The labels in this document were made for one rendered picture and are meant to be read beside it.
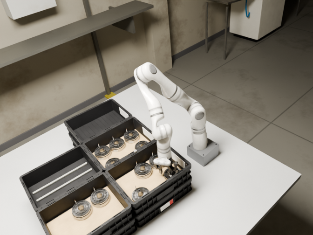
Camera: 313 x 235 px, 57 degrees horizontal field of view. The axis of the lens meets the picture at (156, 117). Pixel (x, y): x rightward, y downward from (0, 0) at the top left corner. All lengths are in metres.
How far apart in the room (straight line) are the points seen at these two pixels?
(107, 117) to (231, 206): 1.08
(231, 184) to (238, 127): 1.51
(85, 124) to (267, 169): 1.29
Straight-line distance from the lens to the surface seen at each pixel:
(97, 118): 2.22
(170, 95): 1.57
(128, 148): 1.91
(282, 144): 3.17
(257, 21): 4.89
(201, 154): 1.88
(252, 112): 3.51
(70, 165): 1.93
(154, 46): 4.02
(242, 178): 1.89
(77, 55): 3.58
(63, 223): 1.68
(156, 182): 1.69
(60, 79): 3.58
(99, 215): 1.63
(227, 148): 2.05
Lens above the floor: 2.15
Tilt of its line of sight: 39 degrees down
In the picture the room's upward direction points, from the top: 8 degrees counter-clockwise
